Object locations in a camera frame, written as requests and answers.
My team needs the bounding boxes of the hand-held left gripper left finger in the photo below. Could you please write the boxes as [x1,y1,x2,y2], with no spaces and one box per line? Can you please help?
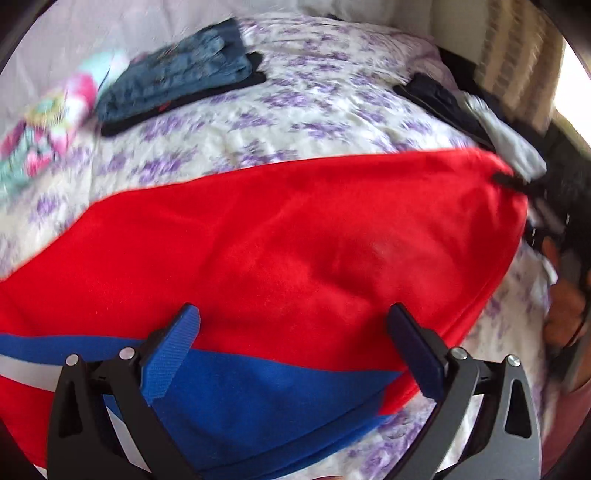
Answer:
[46,303,201,480]

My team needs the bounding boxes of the red pants with blue stripes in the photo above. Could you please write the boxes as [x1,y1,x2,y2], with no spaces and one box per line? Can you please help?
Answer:
[0,148,529,480]

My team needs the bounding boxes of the window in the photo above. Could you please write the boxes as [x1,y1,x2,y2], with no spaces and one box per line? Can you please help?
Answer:
[554,41,591,123]

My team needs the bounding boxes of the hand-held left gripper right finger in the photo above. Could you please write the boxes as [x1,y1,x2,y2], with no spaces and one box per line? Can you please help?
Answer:
[387,303,541,480]

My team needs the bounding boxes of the beige checked curtain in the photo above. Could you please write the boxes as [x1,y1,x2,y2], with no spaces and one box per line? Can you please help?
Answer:
[475,0,566,130]

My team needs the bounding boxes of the folded pink floral blanket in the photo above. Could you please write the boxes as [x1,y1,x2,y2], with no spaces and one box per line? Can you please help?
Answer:
[0,51,127,199]

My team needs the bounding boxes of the person's right hand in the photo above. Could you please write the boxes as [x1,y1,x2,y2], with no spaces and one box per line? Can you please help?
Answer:
[540,240,591,347]

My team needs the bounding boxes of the folded blue jeans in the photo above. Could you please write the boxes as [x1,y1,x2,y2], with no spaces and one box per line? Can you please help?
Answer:
[95,17,254,125]

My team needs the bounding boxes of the dark cloth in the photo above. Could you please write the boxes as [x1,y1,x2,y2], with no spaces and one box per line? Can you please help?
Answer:
[542,122,591,215]

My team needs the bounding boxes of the crumpled black garment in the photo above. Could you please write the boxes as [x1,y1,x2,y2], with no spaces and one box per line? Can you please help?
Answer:
[392,73,497,148]

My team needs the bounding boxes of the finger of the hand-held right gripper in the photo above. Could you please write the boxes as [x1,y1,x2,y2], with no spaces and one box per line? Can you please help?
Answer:
[492,170,536,195]

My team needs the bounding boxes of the folded black garment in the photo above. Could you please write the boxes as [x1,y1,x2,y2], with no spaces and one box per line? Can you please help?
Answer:
[100,51,267,138]

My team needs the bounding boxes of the purple floral bed sheet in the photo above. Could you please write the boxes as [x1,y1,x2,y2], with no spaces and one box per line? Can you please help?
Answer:
[0,11,568,480]

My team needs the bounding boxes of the grey towel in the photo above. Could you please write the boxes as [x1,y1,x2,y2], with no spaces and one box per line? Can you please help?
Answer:
[462,92,548,181]

